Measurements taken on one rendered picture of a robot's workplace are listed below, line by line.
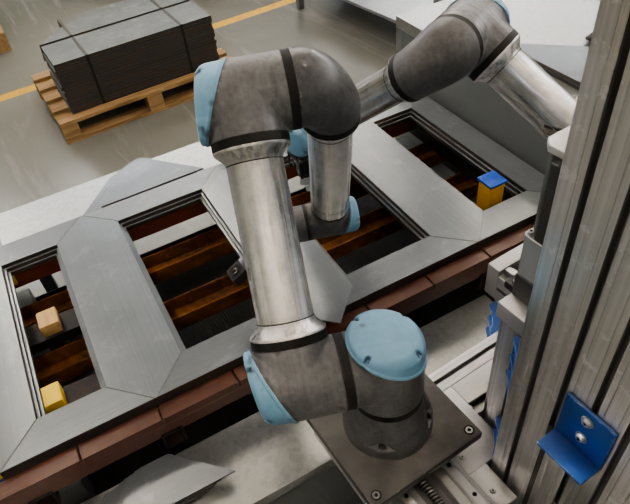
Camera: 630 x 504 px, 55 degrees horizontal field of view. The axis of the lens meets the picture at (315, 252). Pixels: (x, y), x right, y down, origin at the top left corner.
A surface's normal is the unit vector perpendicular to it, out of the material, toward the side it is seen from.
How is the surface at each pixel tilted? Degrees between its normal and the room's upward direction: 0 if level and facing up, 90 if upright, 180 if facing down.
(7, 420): 0
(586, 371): 90
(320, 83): 62
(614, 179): 90
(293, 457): 0
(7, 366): 0
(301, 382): 48
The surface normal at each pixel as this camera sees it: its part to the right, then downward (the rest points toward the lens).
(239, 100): 0.03, 0.08
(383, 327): 0.04, -0.74
